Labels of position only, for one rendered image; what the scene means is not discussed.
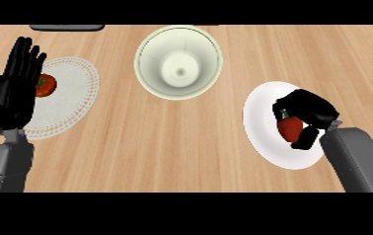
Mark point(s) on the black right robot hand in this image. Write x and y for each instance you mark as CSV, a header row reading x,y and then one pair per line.
x,y
310,107

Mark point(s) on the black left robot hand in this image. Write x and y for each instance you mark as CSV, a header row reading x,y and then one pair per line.
x,y
18,81

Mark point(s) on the red bell pepper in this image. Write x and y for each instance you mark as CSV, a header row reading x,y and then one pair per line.
x,y
291,127

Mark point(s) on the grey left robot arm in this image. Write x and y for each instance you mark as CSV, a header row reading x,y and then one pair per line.
x,y
14,161

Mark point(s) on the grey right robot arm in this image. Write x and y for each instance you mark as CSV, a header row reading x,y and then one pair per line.
x,y
348,158

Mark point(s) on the white plate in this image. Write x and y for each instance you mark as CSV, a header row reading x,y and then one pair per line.
x,y
264,120

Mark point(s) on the pale green bowl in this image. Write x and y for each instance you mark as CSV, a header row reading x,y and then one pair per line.
x,y
179,62

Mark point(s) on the red tomato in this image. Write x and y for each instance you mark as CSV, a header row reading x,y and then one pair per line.
x,y
48,85

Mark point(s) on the dark grey flat object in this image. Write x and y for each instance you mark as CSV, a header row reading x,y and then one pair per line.
x,y
67,27

